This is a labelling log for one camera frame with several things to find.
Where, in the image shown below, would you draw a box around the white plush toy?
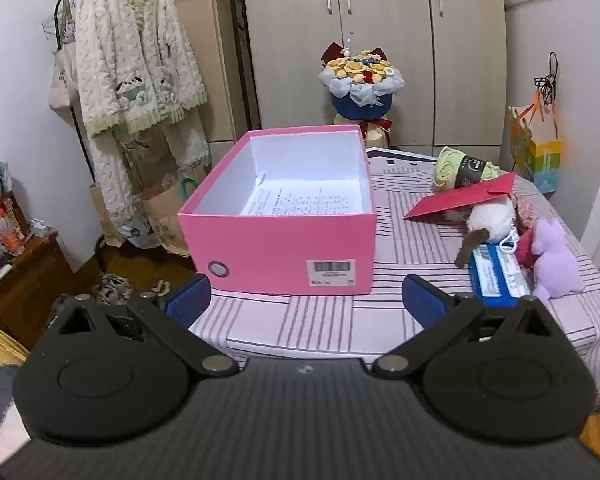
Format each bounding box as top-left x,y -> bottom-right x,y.
454,195 -> 518,267

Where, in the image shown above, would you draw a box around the beige wardrobe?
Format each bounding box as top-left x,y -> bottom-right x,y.
227,0 -> 508,148

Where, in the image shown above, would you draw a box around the pink floral cloth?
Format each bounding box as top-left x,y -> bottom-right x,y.
512,192 -> 543,231

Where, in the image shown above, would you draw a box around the beige tote bag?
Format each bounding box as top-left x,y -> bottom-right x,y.
47,0 -> 88,131

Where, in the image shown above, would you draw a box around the red envelope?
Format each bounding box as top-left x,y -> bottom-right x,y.
404,172 -> 517,223

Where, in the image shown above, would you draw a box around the pink fluffy hat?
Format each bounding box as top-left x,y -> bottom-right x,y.
515,225 -> 538,266

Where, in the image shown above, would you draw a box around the blue tissue packet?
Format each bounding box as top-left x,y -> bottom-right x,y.
469,242 -> 533,308

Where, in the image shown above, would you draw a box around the wooden cabinet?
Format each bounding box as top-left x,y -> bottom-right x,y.
0,230 -> 76,351

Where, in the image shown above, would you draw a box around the handwritten paper sheet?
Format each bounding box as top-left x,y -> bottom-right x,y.
241,180 -> 366,217

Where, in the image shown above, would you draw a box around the green yarn ball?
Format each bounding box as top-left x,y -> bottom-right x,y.
434,146 -> 506,193

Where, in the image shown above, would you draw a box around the pink cardboard box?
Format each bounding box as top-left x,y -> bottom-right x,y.
177,127 -> 377,296

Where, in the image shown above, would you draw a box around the striped bed sheet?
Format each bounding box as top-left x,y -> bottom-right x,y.
187,147 -> 600,361

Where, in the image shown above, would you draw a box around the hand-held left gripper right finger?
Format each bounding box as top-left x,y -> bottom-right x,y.
370,274 -> 556,376

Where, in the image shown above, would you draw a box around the crochet flower bouquet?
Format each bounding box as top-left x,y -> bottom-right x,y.
317,40 -> 406,143

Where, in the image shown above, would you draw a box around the black hanging cables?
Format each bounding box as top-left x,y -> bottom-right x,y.
532,51 -> 560,108

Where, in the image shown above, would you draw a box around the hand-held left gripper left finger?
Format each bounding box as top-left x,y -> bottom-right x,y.
50,274 -> 241,376

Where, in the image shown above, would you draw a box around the cream fleece pajama top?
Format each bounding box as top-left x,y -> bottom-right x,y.
75,0 -> 208,138

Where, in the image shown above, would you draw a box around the colourful gift bag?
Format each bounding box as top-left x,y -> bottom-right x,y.
509,90 -> 563,196

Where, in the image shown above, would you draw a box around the cream fleece pajama pants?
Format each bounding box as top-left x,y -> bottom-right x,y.
87,110 -> 213,226

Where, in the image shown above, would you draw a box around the purple plush toy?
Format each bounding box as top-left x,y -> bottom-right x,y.
530,217 -> 586,301

